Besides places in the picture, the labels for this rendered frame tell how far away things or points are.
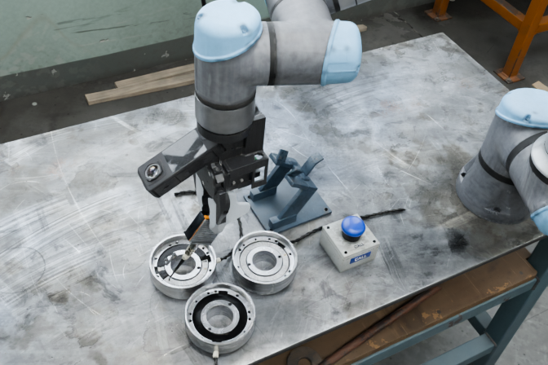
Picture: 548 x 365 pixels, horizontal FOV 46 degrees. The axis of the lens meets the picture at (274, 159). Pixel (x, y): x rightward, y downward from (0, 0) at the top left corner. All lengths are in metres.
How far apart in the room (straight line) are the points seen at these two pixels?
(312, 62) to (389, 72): 0.78
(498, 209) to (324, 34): 0.61
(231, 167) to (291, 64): 0.18
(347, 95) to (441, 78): 0.24
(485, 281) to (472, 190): 0.31
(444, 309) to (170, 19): 1.72
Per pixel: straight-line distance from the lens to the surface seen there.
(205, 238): 0.97
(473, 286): 1.46
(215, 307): 1.00
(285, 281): 1.02
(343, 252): 1.06
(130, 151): 1.26
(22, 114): 2.63
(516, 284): 1.51
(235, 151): 0.85
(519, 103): 1.14
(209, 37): 0.71
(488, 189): 1.21
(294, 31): 0.75
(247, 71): 0.73
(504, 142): 1.14
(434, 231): 1.19
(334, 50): 0.74
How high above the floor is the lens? 1.68
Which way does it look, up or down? 45 degrees down
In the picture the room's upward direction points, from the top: 6 degrees clockwise
